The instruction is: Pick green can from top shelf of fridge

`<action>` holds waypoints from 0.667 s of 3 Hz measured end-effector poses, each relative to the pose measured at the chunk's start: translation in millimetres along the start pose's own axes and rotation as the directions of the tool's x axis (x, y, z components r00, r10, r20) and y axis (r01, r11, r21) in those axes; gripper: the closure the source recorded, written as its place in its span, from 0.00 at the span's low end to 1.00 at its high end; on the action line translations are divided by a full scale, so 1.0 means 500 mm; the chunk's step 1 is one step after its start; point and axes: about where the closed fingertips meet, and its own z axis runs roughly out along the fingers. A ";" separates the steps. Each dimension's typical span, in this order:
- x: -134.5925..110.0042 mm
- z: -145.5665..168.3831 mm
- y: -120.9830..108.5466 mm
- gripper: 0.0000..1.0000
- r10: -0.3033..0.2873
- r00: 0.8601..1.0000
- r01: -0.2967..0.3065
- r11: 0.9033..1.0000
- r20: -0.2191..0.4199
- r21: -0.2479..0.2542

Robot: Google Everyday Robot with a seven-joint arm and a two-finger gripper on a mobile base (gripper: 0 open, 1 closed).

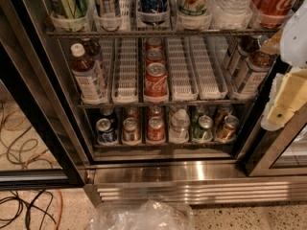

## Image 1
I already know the white empty shelf tray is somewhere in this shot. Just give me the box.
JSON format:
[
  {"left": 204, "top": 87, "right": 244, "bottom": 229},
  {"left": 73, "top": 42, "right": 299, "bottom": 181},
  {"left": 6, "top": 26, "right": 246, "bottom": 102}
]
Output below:
[
  {"left": 167, "top": 37, "right": 199, "bottom": 102},
  {"left": 189, "top": 36, "right": 228, "bottom": 100},
  {"left": 111, "top": 38, "right": 139, "bottom": 104}
]

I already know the clear plastic bin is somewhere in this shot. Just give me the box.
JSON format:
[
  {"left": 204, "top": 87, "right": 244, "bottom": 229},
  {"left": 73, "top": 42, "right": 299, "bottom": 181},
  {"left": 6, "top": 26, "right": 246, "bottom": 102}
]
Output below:
[{"left": 90, "top": 199, "right": 195, "bottom": 230}]

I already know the silver slim can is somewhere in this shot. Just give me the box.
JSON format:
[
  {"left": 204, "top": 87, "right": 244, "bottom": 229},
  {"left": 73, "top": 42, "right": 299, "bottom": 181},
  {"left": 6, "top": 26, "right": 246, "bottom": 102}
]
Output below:
[{"left": 95, "top": 0, "right": 121, "bottom": 18}]

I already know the front left tea bottle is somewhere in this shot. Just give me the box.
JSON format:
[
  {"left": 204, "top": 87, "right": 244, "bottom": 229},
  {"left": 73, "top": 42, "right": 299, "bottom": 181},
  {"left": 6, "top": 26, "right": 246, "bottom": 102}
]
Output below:
[{"left": 71, "top": 43, "right": 106, "bottom": 104}]

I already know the bronze can bottom shelf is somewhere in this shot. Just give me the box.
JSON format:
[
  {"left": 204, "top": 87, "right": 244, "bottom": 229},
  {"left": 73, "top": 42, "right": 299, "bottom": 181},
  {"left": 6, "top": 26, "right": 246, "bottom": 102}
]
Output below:
[{"left": 216, "top": 115, "right": 239, "bottom": 143}]

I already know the tea bottle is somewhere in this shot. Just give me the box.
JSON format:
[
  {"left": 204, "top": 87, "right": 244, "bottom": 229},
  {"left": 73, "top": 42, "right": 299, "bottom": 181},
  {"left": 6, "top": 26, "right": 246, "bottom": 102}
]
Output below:
[
  {"left": 223, "top": 35, "right": 263, "bottom": 72},
  {"left": 234, "top": 50, "right": 274, "bottom": 95},
  {"left": 82, "top": 38, "right": 106, "bottom": 81},
  {"left": 71, "top": 43, "right": 106, "bottom": 104}
]

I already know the rear left tea bottle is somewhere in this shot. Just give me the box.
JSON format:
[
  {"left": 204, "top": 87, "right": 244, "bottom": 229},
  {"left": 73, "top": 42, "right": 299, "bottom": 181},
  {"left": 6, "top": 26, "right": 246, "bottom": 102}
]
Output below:
[{"left": 82, "top": 38, "right": 106, "bottom": 81}]

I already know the water bottle bottom shelf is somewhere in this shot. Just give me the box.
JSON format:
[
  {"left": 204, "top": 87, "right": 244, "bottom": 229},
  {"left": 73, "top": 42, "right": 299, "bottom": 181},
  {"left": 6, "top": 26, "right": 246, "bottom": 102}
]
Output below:
[{"left": 169, "top": 109, "right": 190, "bottom": 144}]

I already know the front coca-cola can middle shelf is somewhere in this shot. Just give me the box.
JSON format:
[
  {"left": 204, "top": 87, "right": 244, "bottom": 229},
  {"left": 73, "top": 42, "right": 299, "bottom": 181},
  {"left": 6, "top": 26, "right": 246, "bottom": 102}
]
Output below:
[{"left": 145, "top": 63, "right": 167, "bottom": 97}]

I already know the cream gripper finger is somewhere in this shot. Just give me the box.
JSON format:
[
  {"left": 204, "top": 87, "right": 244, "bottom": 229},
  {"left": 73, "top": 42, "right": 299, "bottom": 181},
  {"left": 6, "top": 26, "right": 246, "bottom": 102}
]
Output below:
[
  {"left": 261, "top": 68, "right": 307, "bottom": 131},
  {"left": 260, "top": 29, "right": 283, "bottom": 55}
]

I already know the front right tea bottle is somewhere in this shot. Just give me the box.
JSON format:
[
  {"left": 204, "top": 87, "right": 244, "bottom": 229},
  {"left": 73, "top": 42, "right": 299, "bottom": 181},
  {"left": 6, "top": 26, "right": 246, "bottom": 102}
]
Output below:
[{"left": 234, "top": 50, "right": 274, "bottom": 95}]

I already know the gold can bottom shelf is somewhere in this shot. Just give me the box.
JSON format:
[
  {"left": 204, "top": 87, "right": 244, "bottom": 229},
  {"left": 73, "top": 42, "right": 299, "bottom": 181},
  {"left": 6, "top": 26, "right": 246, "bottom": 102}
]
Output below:
[{"left": 123, "top": 118, "right": 140, "bottom": 142}]

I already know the red can bottom shelf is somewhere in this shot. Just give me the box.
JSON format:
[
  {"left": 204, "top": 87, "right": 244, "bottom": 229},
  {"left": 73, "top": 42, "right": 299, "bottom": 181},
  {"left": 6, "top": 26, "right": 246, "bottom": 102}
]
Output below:
[{"left": 147, "top": 117, "right": 165, "bottom": 142}]

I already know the blue can bottom shelf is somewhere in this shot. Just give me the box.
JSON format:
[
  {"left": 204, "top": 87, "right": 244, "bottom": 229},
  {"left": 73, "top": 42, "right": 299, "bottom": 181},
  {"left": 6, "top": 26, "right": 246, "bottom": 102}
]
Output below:
[{"left": 96, "top": 118, "right": 117, "bottom": 144}]

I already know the orange cable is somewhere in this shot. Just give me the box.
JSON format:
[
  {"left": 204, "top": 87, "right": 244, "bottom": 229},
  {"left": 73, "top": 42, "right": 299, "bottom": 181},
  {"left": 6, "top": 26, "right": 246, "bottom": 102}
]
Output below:
[{"left": 0, "top": 107, "right": 64, "bottom": 230}]

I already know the glass fridge door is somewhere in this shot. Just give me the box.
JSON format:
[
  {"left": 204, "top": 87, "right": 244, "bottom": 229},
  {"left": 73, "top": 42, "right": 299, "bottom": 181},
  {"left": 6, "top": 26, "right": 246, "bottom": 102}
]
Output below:
[{"left": 0, "top": 0, "right": 87, "bottom": 190}]

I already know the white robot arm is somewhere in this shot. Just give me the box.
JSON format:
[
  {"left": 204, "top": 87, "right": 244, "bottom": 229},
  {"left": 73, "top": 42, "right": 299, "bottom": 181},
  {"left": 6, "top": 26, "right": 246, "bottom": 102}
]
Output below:
[{"left": 261, "top": 0, "right": 307, "bottom": 131}]

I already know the rear right tea bottle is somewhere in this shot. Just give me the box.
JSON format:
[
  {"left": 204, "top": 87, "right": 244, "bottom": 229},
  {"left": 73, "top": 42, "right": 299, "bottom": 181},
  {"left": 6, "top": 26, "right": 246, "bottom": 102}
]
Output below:
[{"left": 223, "top": 35, "right": 263, "bottom": 72}]

